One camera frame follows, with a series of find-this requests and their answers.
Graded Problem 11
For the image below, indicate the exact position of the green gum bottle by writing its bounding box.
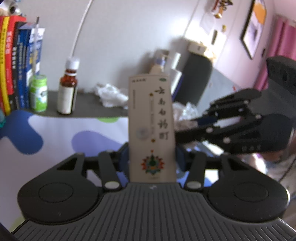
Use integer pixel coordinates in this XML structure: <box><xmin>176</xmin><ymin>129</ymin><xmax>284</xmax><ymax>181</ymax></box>
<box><xmin>30</xmin><ymin>75</ymin><xmax>48</xmax><ymax>113</ymax></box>

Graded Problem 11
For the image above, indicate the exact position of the red book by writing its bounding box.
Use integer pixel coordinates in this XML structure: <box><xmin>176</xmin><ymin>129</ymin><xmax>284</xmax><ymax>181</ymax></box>
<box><xmin>5</xmin><ymin>16</ymin><xmax>26</xmax><ymax>95</ymax></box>

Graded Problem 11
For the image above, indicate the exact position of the crumpled white tissue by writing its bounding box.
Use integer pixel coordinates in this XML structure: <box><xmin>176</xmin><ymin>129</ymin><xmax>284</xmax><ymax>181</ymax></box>
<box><xmin>94</xmin><ymin>84</ymin><xmax>128</xmax><ymax>109</ymax></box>

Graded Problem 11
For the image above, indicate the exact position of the row of blue books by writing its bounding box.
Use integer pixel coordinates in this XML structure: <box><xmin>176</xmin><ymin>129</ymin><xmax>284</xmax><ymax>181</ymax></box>
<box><xmin>17</xmin><ymin>28</ymin><xmax>31</xmax><ymax>109</ymax></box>

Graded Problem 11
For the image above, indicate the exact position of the yellow book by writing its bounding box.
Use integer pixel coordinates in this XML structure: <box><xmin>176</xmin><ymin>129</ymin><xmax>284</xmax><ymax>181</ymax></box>
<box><xmin>1</xmin><ymin>16</ymin><xmax>11</xmax><ymax>116</ymax></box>

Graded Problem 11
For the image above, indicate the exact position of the right hand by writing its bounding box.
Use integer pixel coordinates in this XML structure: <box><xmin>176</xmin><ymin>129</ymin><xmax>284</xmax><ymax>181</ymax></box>
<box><xmin>261</xmin><ymin>150</ymin><xmax>289</xmax><ymax>162</ymax></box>

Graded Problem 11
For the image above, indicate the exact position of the wipe tissue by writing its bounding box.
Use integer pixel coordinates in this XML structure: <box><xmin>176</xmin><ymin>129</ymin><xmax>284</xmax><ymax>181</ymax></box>
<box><xmin>173</xmin><ymin>102</ymin><xmax>199</xmax><ymax>133</ymax></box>

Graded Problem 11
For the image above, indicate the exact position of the framed picture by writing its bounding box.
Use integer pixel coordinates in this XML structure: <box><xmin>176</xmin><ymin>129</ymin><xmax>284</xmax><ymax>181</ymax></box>
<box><xmin>241</xmin><ymin>0</ymin><xmax>267</xmax><ymax>60</ymax></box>

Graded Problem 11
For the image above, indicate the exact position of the red medicine box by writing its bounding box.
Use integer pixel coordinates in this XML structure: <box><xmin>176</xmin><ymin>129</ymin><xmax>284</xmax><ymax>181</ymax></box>
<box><xmin>128</xmin><ymin>73</ymin><xmax>177</xmax><ymax>183</ymax></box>

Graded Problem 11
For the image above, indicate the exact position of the brown medicine bottle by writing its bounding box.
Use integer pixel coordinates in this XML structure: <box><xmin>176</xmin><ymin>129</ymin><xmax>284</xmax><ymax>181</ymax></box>
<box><xmin>57</xmin><ymin>57</ymin><xmax>80</xmax><ymax>115</ymax></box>

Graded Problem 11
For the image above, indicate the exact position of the dark grey cushion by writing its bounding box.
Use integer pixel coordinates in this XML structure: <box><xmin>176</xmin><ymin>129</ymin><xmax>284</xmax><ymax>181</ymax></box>
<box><xmin>178</xmin><ymin>52</ymin><xmax>241</xmax><ymax>106</ymax></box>

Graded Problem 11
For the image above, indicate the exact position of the cream lotion pump bottle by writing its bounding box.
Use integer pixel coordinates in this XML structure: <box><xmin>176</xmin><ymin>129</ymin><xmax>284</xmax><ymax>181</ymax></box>
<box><xmin>149</xmin><ymin>53</ymin><xmax>169</xmax><ymax>74</ymax></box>

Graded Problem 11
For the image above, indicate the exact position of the blue PETS book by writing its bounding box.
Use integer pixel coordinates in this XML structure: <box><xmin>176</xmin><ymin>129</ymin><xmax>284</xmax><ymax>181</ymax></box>
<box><xmin>25</xmin><ymin>28</ymin><xmax>45</xmax><ymax>108</ymax></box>

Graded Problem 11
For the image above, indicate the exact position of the tissue box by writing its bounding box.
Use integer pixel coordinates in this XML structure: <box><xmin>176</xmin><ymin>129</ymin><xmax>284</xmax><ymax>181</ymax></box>
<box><xmin>188</xmin><ymin>41</ymin><xmax>216</xmax><ymax>60</ymax></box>

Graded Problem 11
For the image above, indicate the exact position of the printed desk mat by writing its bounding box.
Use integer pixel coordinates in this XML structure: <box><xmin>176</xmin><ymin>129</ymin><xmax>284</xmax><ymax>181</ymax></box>
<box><xmin>0</xmin><ymin>109</ymin><xmax>223</xmax><ymax>230</ymax></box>

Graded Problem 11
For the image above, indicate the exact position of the tall white tube bottle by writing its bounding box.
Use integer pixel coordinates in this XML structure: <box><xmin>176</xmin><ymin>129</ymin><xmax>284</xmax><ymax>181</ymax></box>
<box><xmin>170</xmin><ymin>52</ymin><xmax>181</xmax><ymax>69</ymax></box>

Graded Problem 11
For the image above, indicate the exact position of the pink curtain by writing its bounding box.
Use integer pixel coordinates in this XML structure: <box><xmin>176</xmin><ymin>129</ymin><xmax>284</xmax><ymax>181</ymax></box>
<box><xmin>253</xmin><ymin>15</ymin><xmax>296</xmax><ymax>90</ymax></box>

